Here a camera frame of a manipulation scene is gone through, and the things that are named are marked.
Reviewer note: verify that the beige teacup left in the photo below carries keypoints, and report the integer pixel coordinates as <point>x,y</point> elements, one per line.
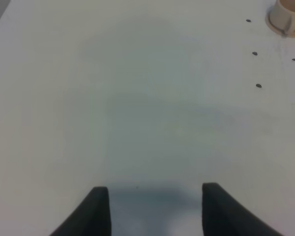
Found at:
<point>287,4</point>

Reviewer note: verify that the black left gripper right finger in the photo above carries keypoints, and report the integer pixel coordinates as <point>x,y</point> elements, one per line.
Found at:
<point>222,215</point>

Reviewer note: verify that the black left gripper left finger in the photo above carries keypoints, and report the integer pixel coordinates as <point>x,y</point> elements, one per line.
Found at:
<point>92,217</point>

